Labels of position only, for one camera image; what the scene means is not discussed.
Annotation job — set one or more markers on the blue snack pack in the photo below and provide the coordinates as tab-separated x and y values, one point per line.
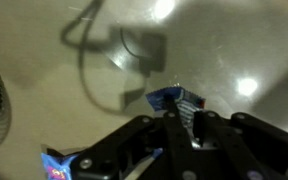
55	166
184	100

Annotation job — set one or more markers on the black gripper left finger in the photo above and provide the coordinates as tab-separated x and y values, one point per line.
124	146

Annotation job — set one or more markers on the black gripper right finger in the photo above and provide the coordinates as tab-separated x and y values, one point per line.
250	146

